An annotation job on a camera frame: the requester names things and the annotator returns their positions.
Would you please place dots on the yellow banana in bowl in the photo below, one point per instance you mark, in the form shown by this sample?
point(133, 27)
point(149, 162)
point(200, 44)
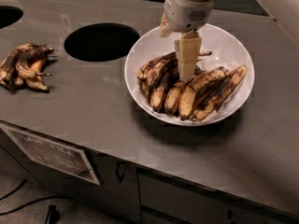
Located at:
point(172, 98)

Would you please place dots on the black object on floor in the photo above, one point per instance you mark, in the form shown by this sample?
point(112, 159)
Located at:
point(52, 216)

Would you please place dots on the dark banana in bowl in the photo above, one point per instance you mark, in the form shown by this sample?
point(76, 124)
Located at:
point(159, 92)

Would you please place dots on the white bowl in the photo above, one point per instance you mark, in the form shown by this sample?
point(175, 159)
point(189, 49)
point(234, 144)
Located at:
point(226, 50)

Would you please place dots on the yellow banana on counter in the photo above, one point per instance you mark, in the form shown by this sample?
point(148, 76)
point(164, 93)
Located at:
point(37, 83)

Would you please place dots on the black cabinet handle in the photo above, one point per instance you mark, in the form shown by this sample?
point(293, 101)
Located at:
point(120, 170)

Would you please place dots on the large yellow spotted banana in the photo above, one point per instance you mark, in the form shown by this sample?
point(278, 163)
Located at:
point(196, 87)

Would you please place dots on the top dark banana on counter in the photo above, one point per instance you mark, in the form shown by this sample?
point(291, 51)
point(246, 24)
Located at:
point(23, 64)

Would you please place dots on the framed landfill sign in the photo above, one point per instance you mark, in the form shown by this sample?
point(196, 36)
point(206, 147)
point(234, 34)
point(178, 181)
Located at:
point(61, 157)

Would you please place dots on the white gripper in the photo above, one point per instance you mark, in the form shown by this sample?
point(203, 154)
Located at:
point(183, 13)

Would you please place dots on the grey cabinet drawer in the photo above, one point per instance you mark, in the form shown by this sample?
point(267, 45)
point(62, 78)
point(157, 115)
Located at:
point(166, 199)

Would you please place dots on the dark banana on counter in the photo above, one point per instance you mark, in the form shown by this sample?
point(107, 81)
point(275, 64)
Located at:
point(7, 66)
point(23, 64)

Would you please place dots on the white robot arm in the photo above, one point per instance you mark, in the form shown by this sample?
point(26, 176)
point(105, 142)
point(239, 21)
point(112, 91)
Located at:
point(284, 12)

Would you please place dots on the left dark banana on counter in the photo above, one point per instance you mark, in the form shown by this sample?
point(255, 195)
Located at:
point(7, 66)

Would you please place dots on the small banana bowl left edge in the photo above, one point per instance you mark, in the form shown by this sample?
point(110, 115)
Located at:
point(145, 89)

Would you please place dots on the black drawer handle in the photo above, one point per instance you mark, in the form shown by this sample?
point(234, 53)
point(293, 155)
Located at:
point(230, 217)

